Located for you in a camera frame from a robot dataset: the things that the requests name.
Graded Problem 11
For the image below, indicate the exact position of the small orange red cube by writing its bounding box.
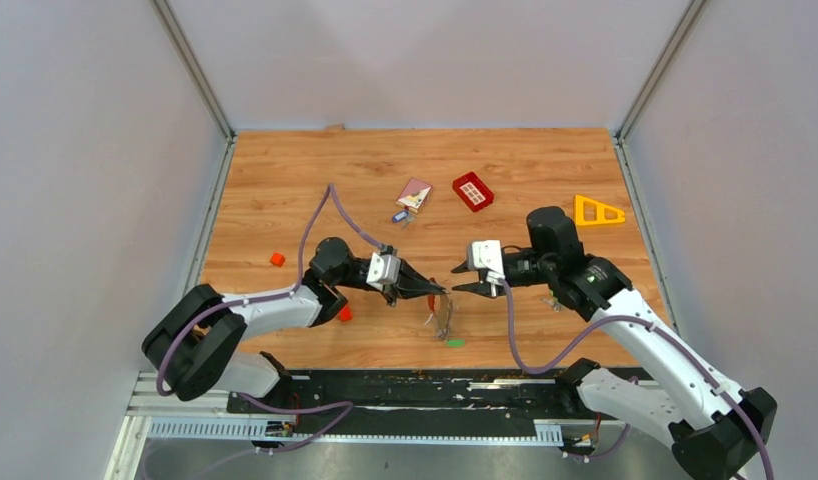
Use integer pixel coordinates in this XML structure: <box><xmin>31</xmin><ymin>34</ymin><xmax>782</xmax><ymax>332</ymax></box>
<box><xmin>270</xmin><ymin>252</ymin><xmax>286</xmax><ymax>267</ymax></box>

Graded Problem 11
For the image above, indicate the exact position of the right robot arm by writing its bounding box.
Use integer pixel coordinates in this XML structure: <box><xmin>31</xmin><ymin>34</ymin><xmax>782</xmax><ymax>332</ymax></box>
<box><xmin>453</xmin><ymin>206</ymin><xmax>778</xmax><ymax>479</ymax></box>

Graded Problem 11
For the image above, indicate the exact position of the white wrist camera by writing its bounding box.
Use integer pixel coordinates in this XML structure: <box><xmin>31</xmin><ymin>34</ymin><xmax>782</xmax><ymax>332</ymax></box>
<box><xmin>366</xmin><ymin>253</ymin><xmax>401</xmax><ymax>292</ymax></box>
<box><xmin>466</xmin><ymin>240</ymin><xmax>503</xmax><ymax>271</ymax></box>

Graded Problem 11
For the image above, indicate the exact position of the yellow triangular brick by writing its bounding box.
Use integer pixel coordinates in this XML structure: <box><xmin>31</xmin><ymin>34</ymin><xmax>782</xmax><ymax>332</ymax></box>
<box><xmin>574</xmin><ymin>194</ymin><xmax>626</xmax><ymax>227</ymax></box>

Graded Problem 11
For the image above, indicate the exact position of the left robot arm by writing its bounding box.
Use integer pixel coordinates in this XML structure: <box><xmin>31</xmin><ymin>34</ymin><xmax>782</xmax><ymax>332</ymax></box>
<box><xmin>141</xmin><ymin>237</ymin><xmax>446</xmax><ymax>413</ymax></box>

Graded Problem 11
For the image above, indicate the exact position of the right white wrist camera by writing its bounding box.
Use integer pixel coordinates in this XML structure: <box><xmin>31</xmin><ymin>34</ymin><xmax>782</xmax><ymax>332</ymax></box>
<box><xmin>466</xmin><ymin>240</ymin><xmax>503</xmax><ymax>271</ymax></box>

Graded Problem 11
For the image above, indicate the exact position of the red rectangular block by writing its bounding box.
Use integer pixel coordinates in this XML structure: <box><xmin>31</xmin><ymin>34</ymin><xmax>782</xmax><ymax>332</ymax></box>
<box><xmin>338</xmin><ymin>305</ymin><xmax>353</xmax><ymax>322</ymax></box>

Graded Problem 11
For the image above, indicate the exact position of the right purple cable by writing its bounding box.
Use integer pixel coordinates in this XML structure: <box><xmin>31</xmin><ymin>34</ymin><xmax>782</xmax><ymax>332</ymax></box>
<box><xmin>500</xmin><ymin>278</ymin><xmax>776</xmax><ymax>480</ymax></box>

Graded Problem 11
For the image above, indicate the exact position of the blue tag key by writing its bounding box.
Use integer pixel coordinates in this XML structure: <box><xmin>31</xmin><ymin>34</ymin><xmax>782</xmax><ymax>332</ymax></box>
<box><xmin>391</xmin><ymin>210</ymin><xmax>416</xmax><ymax>228</ymax></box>

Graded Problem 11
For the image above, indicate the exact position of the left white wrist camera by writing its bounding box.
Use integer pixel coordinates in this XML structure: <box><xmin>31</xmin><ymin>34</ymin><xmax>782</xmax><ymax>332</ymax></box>
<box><xmin>366</xmin><ymin>253</ymin><xmax>401</xmax><ymax>292</ymax></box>

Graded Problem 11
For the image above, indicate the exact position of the white slotted cable duct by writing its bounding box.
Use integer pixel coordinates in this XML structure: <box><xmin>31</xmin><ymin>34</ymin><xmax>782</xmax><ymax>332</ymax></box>
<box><xmin>147</xmin><ymin>417</ymin><xmax>565</xmax><ymax>448</ymax></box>

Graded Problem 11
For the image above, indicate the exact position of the playing card box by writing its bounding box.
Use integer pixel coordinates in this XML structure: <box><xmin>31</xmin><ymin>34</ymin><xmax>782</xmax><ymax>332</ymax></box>
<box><xmin>395</xmin><ymin>177</ymin><xmax>433</xmax><ymax>214</ymax></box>

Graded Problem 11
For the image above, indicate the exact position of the red window brick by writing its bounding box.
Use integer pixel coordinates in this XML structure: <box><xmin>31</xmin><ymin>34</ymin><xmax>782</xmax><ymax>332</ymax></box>
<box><xmin>451</xmin><ymin>171</ymin><xmax>495</xmax><ymax>213</ymax></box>

